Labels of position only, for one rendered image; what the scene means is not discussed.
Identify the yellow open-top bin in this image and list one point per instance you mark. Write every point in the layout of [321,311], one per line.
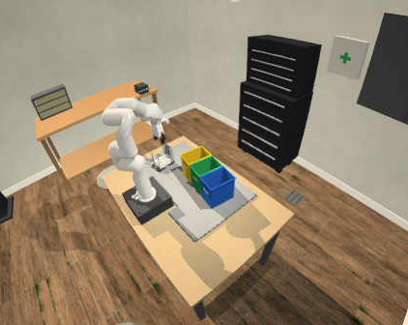
[193,156]

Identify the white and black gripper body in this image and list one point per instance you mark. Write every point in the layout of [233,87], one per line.
[156,129]

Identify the blue bin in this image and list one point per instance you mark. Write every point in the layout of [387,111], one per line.
[217,191]

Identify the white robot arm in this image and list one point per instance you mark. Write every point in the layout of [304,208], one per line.
[119,113]

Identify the green bin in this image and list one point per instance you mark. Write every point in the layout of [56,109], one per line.
[201,168]

